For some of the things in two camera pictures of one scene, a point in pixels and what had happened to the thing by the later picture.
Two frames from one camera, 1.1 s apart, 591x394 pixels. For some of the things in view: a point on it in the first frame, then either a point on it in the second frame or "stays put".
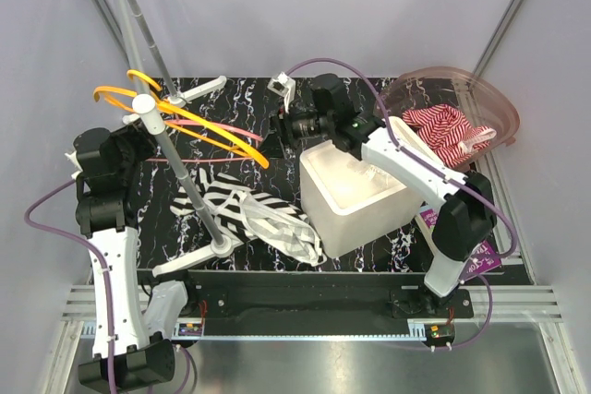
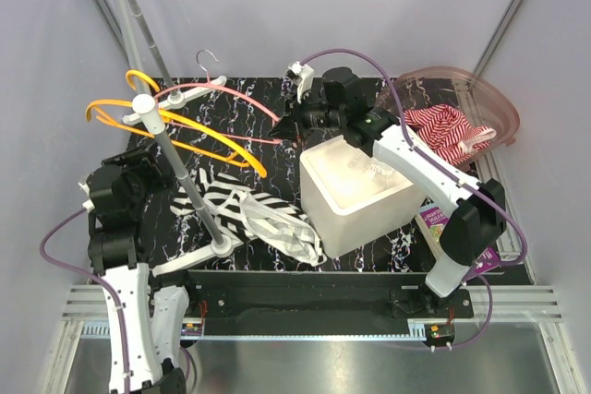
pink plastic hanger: [249, 135] -> [208, 83]
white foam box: [349, 203] stays put
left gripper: [138, 133] -> [143, 161]
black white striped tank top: [243, 212] stays put
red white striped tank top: [448, 130] stays put
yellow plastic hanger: [181, 119] -> [98, 106]
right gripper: [272, 146] -> [287, 128]
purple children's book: [483, 260] stays put
